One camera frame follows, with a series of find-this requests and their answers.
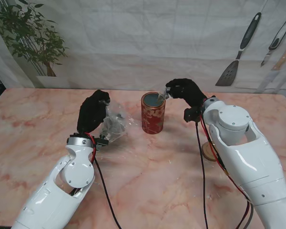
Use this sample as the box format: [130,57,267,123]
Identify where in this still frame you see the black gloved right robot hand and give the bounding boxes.
[165,78,208,108]

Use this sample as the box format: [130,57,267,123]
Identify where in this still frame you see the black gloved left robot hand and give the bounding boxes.
[77,89,110,134]

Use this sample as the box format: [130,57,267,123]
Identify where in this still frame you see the clear plastic tea bag pouch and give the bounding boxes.
[100,100,134,144]

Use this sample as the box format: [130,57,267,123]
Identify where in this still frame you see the translucent pyramid tea bag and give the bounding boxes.
[156,87,172,105]

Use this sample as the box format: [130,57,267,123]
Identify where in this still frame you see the red floral tea canister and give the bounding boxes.
[141,92,166,135]

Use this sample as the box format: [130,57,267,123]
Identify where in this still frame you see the brown round canister lid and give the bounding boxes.
[203,142,218,162]

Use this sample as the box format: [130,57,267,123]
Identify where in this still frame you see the black slotted spatula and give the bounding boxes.
[215,12,262,87]

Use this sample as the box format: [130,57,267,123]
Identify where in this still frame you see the white wrinkled backdrop cloth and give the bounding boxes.
[0,0,286,95]

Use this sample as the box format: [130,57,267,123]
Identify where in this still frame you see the green leafy plant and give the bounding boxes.
[0,0,69,77]

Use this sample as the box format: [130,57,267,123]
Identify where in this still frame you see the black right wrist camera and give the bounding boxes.
[183,107,202,124]

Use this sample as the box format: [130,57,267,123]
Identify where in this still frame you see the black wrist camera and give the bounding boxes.
[183,107,202,124]
[95,135,110,147]

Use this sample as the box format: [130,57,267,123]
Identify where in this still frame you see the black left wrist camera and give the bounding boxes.
[95,135,110,147]

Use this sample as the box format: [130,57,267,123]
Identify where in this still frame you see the red black right arm cable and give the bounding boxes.
[194,112,251,229]

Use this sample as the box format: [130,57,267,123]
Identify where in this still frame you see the red black arm cable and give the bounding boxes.
[90,133,123,229]
[194,112,251,229]

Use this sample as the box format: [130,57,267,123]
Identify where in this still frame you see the red black left arm cable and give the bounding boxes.
[90,133,123,229]

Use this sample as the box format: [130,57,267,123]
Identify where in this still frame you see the wooden handled knife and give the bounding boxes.
[271,42,286,71]

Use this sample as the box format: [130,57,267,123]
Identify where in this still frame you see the black handled peeler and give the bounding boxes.
[260,10,286,67]

